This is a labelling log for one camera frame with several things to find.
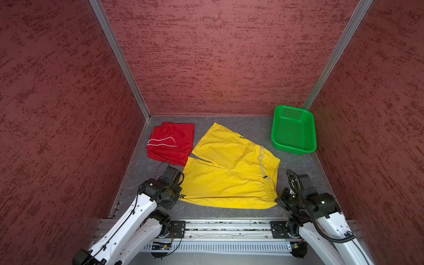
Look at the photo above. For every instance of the yellow shorts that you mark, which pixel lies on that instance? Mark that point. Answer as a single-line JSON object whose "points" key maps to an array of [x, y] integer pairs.
{"points": [[230, 171]]}

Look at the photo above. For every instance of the green plastic basket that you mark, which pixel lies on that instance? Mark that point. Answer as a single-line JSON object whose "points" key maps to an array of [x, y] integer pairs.
{"points": [[294, 130]]}

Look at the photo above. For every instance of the slotted cable duct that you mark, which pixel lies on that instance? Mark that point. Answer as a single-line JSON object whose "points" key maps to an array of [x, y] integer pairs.
{"points": [[226, 247]]}

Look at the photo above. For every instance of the aluminium corner post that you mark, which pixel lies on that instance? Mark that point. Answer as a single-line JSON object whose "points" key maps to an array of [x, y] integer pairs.
{"points": [[347, 34], [119, 55]]}

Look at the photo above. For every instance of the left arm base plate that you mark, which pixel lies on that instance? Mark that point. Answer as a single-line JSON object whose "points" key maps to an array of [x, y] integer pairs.
{"points": [[177, 229]]}

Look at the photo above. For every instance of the small circuit board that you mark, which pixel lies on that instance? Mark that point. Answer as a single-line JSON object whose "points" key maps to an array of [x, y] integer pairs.
{"points": [[161, 246], [299, 249]]}

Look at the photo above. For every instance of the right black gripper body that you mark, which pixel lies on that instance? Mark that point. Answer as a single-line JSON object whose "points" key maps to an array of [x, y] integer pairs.
{"points": [[290, 201]]}

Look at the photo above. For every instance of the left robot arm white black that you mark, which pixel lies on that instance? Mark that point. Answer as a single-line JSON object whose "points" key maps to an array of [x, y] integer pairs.
{"points": [[140, 224]]}

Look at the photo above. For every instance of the right aluminium corner post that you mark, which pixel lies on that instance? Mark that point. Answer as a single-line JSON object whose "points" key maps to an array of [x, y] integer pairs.
{"points": [[347, 34]]}

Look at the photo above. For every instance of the right small circuit board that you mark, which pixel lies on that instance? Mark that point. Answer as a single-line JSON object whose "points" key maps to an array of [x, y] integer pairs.
{"points": [[299, 249]]}

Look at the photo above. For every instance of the left small circuit board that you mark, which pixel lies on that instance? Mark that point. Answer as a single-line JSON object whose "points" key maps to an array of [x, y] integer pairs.
{"points": [[161, 246]]}

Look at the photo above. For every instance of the aluminium mounting rail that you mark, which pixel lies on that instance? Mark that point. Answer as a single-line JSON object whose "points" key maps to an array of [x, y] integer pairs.
{"points": [[231, 230]]}

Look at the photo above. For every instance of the red shorts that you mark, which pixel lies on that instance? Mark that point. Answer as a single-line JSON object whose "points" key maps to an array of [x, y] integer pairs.
{"points": [[171, 142]]}

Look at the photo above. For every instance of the left aluminium corner post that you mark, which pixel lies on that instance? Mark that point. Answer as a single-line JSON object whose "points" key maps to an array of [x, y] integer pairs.
{"points": [[119, 55]]}

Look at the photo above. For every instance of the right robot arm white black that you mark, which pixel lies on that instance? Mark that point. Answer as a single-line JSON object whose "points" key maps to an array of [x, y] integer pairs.
{"points": [[316, 220]]}

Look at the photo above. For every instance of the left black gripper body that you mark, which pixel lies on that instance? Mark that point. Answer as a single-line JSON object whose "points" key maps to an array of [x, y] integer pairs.
{"points": [[172, 197]]}

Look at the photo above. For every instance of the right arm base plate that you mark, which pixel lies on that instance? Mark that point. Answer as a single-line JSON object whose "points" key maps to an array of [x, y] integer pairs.
{"points": [[284, 229]]}

